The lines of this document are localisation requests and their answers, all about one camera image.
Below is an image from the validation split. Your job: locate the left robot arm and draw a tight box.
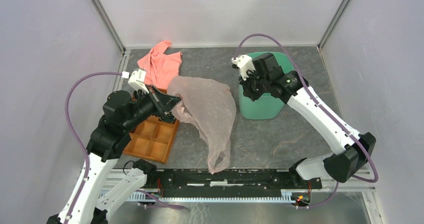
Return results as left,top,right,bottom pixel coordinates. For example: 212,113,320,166
47,85,181,224

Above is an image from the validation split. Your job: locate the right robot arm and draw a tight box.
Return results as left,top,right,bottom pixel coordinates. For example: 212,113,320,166
231,52,376,188

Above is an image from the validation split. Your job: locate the green plastic trash bin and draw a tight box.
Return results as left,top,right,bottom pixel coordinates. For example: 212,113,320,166
238,51,294,120

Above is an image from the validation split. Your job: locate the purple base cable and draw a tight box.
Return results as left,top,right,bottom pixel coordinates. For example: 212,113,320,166
134,189,186,213

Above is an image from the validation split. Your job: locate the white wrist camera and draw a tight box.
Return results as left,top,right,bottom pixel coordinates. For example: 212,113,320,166
231,54,256,81
121,68,149,94

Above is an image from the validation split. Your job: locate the orange wooden divided tray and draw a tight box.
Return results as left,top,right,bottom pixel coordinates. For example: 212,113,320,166
123,89,179,164

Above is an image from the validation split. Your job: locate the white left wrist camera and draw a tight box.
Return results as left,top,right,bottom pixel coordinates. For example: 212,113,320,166
121,68,149,94

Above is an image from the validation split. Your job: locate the pink plastic trash bag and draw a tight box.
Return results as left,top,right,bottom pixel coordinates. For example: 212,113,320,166
167,76,237,174

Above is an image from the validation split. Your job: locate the blue yellow rolled tie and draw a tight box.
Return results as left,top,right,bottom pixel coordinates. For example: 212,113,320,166
159,112,176,124

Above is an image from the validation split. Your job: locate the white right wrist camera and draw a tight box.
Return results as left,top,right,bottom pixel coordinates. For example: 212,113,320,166
231,54,256,81

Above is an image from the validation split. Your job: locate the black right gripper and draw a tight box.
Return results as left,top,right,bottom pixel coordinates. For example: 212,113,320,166
238,68,270,102

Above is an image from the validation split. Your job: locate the salmon pink cloth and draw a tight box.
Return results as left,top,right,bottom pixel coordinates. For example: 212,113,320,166
137,40,182,90

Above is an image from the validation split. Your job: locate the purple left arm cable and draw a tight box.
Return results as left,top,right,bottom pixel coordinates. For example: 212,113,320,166
64,71,123,224

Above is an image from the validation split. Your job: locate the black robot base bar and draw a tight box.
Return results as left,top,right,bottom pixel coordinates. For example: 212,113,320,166
144,169,323,198

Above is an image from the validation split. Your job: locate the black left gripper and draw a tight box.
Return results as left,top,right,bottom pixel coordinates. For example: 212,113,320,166
123,83,182,130

